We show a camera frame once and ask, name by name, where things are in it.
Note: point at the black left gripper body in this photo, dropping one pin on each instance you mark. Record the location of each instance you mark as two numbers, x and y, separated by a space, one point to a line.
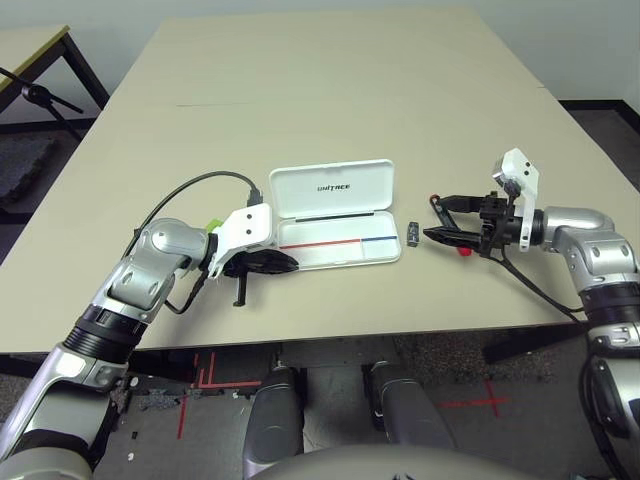
232 265

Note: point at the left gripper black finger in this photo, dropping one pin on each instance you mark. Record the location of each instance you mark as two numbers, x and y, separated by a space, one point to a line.
242 290
270 262

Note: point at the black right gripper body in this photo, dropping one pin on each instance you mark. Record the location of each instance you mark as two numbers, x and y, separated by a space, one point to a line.
497 230

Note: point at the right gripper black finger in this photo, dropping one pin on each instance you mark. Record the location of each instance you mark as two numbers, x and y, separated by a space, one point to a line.
462 203
450 237

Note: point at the black marker with red cap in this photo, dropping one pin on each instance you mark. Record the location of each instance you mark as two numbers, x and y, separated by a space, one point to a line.
442 212

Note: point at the pale highlighter with green cap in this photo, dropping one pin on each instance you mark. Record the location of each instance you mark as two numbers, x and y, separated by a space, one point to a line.
215 226

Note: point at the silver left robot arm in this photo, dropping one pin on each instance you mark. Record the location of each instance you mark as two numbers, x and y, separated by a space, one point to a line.
165 240

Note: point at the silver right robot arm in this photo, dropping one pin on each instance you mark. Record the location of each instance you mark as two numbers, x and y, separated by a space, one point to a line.
575 222

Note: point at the white plastic pencil case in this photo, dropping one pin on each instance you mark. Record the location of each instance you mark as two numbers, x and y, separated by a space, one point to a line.
350 200

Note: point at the black table foot beam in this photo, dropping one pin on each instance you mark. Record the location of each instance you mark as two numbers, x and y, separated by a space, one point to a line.
160 362
525 345

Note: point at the grey foam scrap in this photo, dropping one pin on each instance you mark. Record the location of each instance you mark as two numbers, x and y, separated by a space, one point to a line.
160 400

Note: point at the dark grey robot left leg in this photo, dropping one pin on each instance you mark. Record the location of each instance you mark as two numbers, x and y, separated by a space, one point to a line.
275 425

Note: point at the dark grey robot leg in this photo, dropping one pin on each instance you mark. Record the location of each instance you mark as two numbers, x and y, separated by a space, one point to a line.
405 415
275 425

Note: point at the dark grey robot right leg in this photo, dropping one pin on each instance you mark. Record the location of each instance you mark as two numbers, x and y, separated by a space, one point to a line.
405 415

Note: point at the beige robot torso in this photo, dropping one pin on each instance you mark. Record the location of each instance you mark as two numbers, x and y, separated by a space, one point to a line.
350 467

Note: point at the dark grey foam floor mat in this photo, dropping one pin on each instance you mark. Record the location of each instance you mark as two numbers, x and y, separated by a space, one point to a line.
22 165

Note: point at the black tripod stand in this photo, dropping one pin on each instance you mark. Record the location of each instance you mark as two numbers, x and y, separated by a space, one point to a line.
35 93

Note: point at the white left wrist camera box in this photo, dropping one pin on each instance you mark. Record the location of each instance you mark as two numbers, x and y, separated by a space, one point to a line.
247 225

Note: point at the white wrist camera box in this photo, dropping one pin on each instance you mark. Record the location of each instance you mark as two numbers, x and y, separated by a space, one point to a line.
247 225
522 172

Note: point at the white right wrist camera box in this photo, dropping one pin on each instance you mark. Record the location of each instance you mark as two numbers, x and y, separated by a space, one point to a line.
522 172

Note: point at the beige side table black frame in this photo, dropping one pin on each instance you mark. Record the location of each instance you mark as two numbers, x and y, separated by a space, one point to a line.
25 50

